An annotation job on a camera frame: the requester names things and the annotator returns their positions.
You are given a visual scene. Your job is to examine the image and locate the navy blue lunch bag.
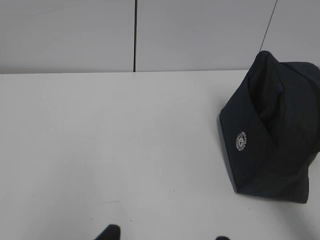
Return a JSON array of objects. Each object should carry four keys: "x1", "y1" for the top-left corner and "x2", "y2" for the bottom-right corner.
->
[{"x1": 219, "y1": 50, "x2": 320, "y2": 204}]

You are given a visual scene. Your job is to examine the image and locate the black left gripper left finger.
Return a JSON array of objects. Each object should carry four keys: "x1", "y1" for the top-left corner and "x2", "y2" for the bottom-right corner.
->
[{"x1": 95, "y1": 224, "x2": 121, "y2": 240}]

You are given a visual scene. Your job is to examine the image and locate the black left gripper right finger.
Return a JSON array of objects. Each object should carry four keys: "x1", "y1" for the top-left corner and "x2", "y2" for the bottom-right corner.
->
[{"x1": 215, "y1": 236, "x2": 229, "y2": 240}]

